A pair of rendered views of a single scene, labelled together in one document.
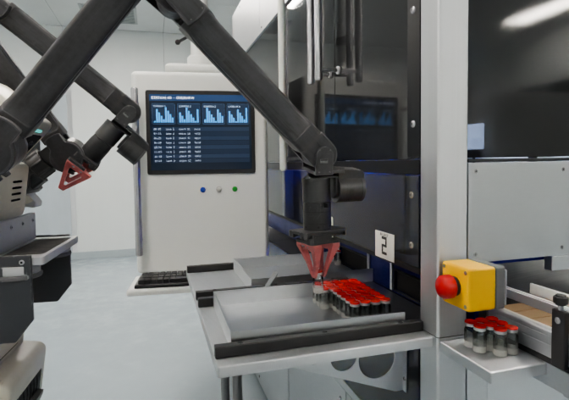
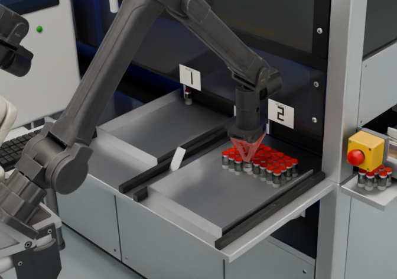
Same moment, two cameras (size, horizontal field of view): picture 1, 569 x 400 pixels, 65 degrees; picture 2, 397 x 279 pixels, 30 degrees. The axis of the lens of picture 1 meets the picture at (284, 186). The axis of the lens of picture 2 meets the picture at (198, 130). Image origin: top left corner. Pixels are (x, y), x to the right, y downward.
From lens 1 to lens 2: 1.16 m
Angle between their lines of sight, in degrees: 38
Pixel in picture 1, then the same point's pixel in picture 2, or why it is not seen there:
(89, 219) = not seen: outside the picture
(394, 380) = not seen: hidden behind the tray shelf
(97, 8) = (135, 33)
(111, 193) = not seen: outside the picture
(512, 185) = (383, 65)
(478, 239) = (363, 110)
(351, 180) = (273, 82)
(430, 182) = (338, 81)
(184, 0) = (198, 9)
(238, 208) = (45, 50)
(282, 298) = (194, 171)
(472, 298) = (373, 163)
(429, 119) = (339, 35)
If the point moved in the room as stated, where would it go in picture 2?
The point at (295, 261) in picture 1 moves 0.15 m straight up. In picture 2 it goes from (148, 110) to (145, 65)
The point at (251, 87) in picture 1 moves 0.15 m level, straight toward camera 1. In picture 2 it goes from (222, 45) to (266, 69)
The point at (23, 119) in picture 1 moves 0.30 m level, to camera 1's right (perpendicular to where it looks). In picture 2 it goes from (87, 138) to (228, 97)
